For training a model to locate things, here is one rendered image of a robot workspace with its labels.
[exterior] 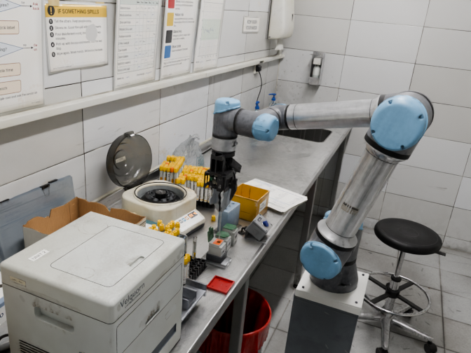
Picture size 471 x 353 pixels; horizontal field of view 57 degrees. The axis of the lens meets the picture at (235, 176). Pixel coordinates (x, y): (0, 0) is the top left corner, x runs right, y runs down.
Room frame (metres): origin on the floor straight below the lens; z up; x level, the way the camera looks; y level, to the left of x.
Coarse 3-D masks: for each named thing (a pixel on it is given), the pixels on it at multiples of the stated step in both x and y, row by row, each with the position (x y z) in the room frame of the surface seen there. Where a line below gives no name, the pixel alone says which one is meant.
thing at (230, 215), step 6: (234, 204) 1.53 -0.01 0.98; (228, 210) 1.47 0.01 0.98; (234, 210) 1.50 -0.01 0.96; (222, 216) 1.46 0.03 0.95; (228, 216) 1.46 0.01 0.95; (234, 216) 1.50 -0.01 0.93; (222, 222) 1.46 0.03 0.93; (228, 222) 1.47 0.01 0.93; (234, 222) 1.51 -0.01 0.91; (216, 228) 1.49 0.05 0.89; (222, 228) 1.46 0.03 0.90
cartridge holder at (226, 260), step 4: (204, 256) 1.28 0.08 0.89; (208, 256) 1.26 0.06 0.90; (212, 256) 1.25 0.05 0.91; (216, 256) 1.25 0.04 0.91; (224, 256) 1.27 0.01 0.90; (208, 260) 1.26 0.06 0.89; (212, 260) 1.25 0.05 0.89; (216, 260) 1.25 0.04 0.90; (220, 260) 1.24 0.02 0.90; (224, 260) 1.27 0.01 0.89; (228, 260) 1.27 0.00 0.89; (212, 264) 1.25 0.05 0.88; (216, 264) 1.24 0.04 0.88; (220, 264) 1.24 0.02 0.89; (224, 264) 1.24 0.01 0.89
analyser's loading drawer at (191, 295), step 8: (192, 280) 1.07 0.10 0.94; (184, 288) 1.02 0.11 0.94; (192, 288) 1.06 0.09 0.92; (200, 288) 1.06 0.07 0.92; (184, 296) 1.02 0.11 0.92; (192, 296) 1.01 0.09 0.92; (200, 296) 1.02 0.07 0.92; (184, 304) 0.97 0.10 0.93; (192, 304) 0.99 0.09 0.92; (184, 312) 0.95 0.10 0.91
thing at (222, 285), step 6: (216, 276) 1.18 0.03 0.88; (210, 282) 1.14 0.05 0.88; (216, 282) 1.15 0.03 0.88; (222, 282) 1.15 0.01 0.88; (228, 282) 1.16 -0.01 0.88; (234, 282) 1.16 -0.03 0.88; (210, 288) 1.11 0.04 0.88; (216, 288) 1.12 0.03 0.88; (222, 288) 1.13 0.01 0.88; (228, 288) 1.12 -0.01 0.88
